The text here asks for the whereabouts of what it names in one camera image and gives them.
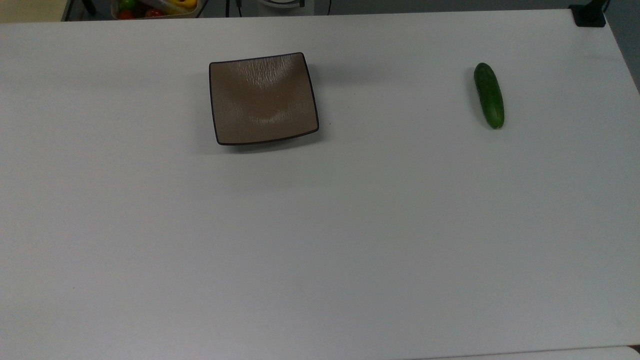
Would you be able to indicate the green cucumber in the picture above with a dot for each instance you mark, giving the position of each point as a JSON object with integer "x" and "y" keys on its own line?
{"x": 489, "y": 95}

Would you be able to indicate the square brown ceramic plate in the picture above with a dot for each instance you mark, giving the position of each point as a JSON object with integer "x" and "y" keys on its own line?
{"x": 260, "y": 100}

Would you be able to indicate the yellow toy pepper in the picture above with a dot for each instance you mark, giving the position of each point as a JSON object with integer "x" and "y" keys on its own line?
{"x": 181, "y": 4}

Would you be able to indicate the beige bin of toy produce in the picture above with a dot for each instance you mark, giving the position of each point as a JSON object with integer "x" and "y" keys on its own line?
{"x": 155, "y": 15}

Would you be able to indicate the red toy tomato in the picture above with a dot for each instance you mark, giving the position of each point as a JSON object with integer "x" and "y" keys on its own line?
{"x": 125, "y": 14}
{"x": 153, "y": 12}

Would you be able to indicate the green toy fruit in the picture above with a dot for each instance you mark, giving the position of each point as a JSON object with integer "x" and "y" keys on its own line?
{"x": 127, "y": 3}

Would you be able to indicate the black table clamp mount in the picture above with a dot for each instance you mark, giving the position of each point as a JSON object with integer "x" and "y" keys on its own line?
{"x": 589, "y": 15}

